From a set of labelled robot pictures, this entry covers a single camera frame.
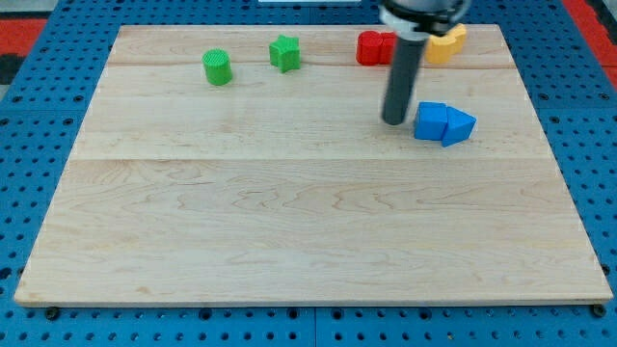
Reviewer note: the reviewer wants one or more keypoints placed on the blue triangular prism block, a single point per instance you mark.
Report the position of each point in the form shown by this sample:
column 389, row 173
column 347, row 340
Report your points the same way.
column 458, row 128

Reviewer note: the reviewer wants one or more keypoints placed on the yellow rounded block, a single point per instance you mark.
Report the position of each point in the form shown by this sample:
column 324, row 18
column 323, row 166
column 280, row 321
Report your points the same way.
column 439, row 50

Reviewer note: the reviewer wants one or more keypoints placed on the red rounded block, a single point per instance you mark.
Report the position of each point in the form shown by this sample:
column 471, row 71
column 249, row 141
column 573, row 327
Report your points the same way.
column 368, row 51

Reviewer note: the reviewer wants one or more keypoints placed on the yellow block at rear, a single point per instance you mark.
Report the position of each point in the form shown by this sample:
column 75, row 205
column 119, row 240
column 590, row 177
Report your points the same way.
column 459, row 34

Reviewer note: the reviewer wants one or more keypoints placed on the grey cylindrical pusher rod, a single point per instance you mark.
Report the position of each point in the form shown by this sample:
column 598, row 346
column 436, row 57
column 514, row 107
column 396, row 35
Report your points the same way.
column 404, row 67

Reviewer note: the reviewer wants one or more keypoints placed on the blue cube block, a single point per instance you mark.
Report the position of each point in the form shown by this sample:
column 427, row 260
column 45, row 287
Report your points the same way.
column 430, row 121

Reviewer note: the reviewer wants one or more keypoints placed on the red block behind rod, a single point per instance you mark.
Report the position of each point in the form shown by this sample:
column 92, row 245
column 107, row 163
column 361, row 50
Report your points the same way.
column 387, row 47

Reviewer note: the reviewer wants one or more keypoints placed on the wooden board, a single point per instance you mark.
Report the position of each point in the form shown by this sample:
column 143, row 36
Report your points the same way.
column 286, row 189

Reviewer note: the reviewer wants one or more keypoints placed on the green cylinder block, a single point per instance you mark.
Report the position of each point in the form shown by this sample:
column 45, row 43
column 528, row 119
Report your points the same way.
column 217, row 67

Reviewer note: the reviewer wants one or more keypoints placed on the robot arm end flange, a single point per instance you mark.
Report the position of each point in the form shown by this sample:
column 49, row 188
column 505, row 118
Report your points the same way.
column 415, row 19

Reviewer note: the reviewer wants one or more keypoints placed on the green star block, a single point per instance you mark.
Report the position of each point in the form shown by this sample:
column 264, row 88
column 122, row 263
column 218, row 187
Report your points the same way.
column 284, row 53

